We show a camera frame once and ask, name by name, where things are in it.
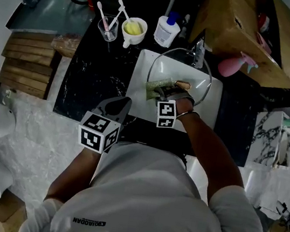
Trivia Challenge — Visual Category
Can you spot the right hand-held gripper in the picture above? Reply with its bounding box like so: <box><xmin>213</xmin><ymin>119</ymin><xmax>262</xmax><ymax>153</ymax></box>
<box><xmin>149</xmin><ymin>83</ymin><xmax>198</xmax><ymax>134</ymax></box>

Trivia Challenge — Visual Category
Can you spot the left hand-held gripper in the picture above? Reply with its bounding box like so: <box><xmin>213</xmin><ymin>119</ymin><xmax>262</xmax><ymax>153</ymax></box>
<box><xmin>74</xmin><ymin>90</ymin><xmax>134</xmax><ymax>157</ymax></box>

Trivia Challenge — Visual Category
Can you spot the green scrub sponge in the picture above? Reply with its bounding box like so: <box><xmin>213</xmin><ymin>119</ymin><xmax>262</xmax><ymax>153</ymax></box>
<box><xmin>142</xmin><ymin>75</ymin><xmax>177</xmax><ymax>105</ymax></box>

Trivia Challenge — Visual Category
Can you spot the person's right forearm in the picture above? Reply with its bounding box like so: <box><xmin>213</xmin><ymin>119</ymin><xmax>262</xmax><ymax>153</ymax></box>
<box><xmin>161</xmin><ymin>108</ymin><xmax>256</xmax><ymax>211</ymax></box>

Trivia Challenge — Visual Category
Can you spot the person's left forearm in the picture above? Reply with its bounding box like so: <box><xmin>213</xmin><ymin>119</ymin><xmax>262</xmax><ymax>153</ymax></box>
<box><xmin>44</xmin><ymin>140</ymin><xmax>108</xmax><ymax>210</ymax></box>

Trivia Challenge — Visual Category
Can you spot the white sink basin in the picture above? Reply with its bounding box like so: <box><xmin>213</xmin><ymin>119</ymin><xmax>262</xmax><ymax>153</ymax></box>
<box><xmin>121</xmin><ymin>46</ymin><xmax>228</xmax><ymax>133</ymax></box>

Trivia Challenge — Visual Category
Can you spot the chrome faucet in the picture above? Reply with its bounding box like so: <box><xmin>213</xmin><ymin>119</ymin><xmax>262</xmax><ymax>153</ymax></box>
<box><xmin>189</xmin><ymin>37</ymin><xmax>208</xmax><ymax>70</ymax></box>

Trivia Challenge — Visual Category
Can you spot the white ceramic mug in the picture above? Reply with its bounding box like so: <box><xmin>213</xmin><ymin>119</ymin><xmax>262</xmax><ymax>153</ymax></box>
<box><xmin>118</xmin><ymin>16</ymin><xmax>149</xmax><ymax>52</ymax></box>

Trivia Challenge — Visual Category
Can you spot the white bottle blue cap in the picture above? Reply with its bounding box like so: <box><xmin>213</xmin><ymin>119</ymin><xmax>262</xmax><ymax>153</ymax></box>
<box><xmin>152</xmin><ymin>9</ymin><xmax>184</xmax><ymax>50</ymax></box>

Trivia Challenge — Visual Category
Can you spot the pink spray bottle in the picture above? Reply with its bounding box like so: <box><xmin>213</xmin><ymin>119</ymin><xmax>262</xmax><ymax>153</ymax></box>
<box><xmin>216</xmin><ymin>48</ymin><xmax>261</xmax><ymax>83</ymax></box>

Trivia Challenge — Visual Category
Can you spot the clear plastic cup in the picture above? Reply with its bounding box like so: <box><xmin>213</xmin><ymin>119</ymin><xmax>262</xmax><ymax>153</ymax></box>
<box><xmin>95</xmin><ymin>14</ymin><xmax>121</xmax><ymax>44</ymax></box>

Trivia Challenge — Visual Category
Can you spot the white shirt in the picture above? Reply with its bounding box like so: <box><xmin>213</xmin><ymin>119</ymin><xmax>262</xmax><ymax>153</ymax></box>
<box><xmin>19</xmin><ymin>127</ymin><xmax>278</xmax><ymax>232</ymax></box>

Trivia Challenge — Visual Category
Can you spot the white toothbrush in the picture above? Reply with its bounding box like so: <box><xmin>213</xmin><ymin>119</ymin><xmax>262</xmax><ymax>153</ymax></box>
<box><xmin>105</xmin><ymin>0</ymin><xmax>126</xmax><ymax>40</ymax></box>

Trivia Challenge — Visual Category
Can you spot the pink toothbrush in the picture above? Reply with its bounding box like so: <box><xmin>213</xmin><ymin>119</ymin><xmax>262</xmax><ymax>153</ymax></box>
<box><xmin>91</xmin><ymin>1</ymin><xmax>117</xmax><ymax>39</ymax></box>

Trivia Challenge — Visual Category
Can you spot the brown plastic wrapped pack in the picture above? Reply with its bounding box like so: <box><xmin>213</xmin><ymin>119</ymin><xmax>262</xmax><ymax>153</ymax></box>
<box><xmin>49</xmin><ymin>31</ymin><xmax>84</xmax><ymax>61</ymax></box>

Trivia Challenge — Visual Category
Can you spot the wooden slatted crate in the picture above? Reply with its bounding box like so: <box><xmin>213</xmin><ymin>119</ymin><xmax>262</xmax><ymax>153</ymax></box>
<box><xmin>0</xmin><ymin>28</ymin><xmax>65</xmax><ymax>102</ymax></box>

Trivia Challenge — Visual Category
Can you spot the large cardboard box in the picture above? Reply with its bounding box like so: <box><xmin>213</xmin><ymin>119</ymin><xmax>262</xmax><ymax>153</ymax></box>
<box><xmin>183</xmin><ymin>0</ymin><xmax>290</xmax><ymax>91</ymax></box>

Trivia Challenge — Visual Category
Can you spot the marble pattern box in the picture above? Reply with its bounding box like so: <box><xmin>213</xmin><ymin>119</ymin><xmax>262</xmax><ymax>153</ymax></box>
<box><xmin>248</xmin><ymin>107</ymin><xmax>290</xmax><ymax>171</ymax></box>

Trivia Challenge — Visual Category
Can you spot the thin metal bracelet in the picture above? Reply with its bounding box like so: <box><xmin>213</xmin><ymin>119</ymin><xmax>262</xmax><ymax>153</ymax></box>
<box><xmin>176</xmin><ymin>108</ymin><xmax>195</xmax><ymax>121</ymax></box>

